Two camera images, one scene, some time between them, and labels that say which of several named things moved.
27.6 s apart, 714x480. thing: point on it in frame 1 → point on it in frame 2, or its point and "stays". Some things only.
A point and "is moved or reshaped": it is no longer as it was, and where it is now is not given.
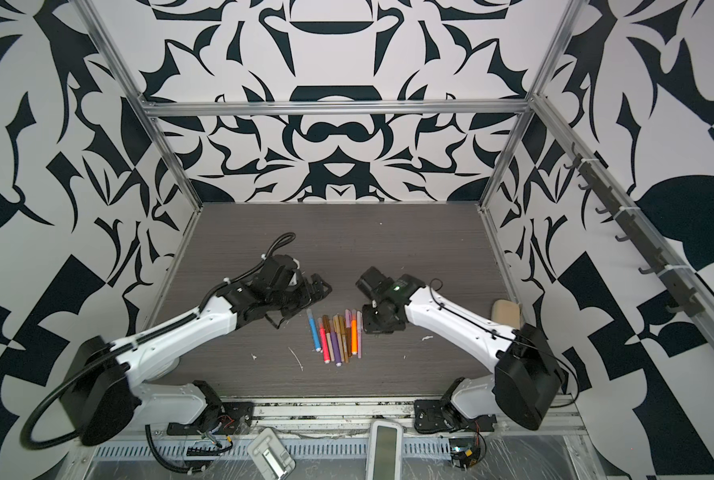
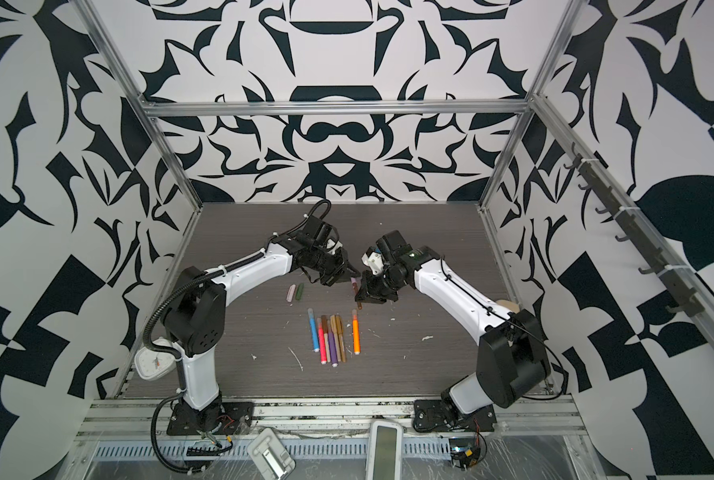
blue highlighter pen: [313, 331] stays
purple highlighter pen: [335, 343] stays
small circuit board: [465, 452] stays
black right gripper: [370, 325] → [371, 291]
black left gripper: [309, 296] → [344, 268]
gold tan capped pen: [342, 341] stays
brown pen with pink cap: [348, 330] is moved or reshaped
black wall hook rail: [689, 302] stays
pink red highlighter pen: [325, 345] stays
